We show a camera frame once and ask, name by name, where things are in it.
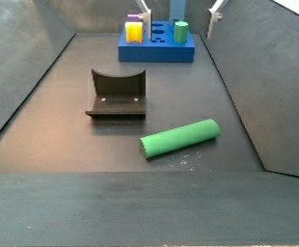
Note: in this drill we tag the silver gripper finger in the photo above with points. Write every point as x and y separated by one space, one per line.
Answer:
146 16
215 15

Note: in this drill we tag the green oval cylinder peg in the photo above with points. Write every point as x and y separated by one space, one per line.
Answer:
178 138

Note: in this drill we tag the blue peg board block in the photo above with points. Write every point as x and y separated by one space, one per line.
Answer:
162 49

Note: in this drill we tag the black curved fixture stand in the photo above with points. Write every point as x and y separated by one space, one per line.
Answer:
119 95

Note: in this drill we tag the purple rectangular peg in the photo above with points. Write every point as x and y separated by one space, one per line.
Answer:
133 18

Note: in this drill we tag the yellow notched peg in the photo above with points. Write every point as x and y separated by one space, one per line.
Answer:
134 32

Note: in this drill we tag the light blue tall peg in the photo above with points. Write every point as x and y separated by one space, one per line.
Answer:
177 11

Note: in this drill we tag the green hexagonal peg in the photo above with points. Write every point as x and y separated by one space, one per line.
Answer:
181 31

